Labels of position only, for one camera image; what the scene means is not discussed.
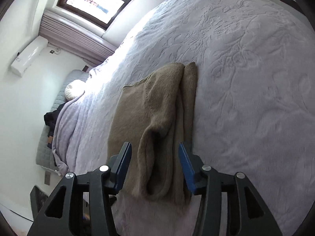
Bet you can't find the brown knit sweater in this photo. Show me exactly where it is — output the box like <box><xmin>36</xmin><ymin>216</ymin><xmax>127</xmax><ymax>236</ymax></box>
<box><xmin>107</xmin><ymin>63</ymin><xmax>197</xmax><ymax>205</ymax></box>

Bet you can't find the dark clothes pile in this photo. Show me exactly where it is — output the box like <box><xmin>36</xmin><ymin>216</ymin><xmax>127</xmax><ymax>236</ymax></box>
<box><xmin>44</xmin><ymin>103</ymin><xmax>65</xmax><ymax>149</ymax></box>

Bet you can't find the white round pillow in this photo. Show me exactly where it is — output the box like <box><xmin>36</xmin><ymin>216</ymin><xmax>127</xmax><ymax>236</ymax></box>
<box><xmin>64</xmin><ymin>79</ymin><xmax>85</xmax><ymax>101</ymax></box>

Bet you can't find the lavender embossed bedspread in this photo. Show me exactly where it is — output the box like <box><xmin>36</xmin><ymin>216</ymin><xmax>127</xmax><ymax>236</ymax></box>
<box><xmin>52</xmin><ymin>0</ymin><xmax>314</xmax><ymax>235</ymax></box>

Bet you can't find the mauve pleated curtain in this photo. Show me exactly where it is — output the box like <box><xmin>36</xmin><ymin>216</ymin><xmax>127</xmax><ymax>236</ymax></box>
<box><xmin>39</xmin><ymin>10</ymin><xmax>116</xmax><ymax>67</ymax></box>

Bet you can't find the wall mounted television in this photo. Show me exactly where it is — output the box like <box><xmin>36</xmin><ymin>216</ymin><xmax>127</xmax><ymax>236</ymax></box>
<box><xmin>30</xmin><ymin>185</ymin><xmax>48</xmax><ymax>219</ymax></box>

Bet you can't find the white wall air conditioner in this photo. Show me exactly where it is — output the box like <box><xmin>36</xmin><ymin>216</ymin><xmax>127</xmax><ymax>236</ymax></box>
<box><xmin>11</xmin><ymin>36</ymin><xmax>48</xmax><ymax>77</ymax></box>

